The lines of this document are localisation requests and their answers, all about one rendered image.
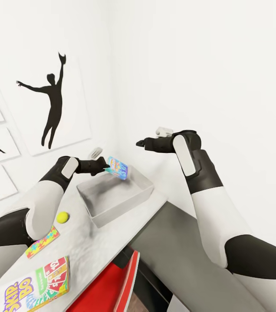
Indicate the tennis ball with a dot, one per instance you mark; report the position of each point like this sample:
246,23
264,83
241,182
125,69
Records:
62,217

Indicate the jigsaw puzzle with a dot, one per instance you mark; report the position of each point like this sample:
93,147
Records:
40,244

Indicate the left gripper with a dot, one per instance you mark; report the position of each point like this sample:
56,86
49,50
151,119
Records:
97,166

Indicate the board game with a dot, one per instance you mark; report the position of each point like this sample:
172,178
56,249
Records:
32,291
117,168

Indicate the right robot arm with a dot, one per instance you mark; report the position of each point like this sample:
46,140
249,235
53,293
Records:
226,237

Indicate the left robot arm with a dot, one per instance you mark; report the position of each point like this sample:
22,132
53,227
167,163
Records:
30,218

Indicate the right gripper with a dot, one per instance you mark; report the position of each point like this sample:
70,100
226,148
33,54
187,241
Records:
152,144

